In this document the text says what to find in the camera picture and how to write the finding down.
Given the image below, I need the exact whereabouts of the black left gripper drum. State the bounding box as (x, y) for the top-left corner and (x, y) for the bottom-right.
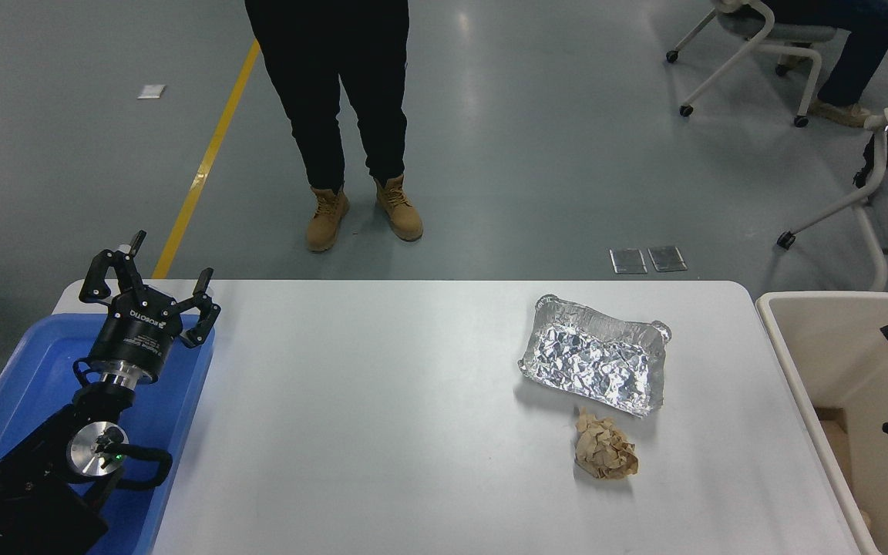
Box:
(88, 287), (185, 384)

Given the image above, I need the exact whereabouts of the large pale bin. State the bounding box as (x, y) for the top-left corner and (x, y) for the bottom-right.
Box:
(755, 291), (888, 555)

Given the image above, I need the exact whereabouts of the blue plastic tray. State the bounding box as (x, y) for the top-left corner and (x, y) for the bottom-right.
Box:
(0, 312), (217, 555)

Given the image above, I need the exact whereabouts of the white office chair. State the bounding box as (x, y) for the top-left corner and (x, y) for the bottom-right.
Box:
(665, 0), (838, 129)
(777, 46), (888, 292)

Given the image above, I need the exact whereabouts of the silver floor plate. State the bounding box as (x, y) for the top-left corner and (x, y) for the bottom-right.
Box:
(647, 246), (688, 274)
(610, 248), (649, 275)

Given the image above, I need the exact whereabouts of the standing person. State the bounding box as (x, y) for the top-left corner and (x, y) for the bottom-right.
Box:
(244, 0), (425, 253)

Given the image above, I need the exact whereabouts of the seated person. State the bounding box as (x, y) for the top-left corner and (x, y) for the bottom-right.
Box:
(768, 0), (888, 128)

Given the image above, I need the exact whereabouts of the crumpled foil tray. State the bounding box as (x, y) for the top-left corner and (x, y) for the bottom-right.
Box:
(519, 294), (673, 418)

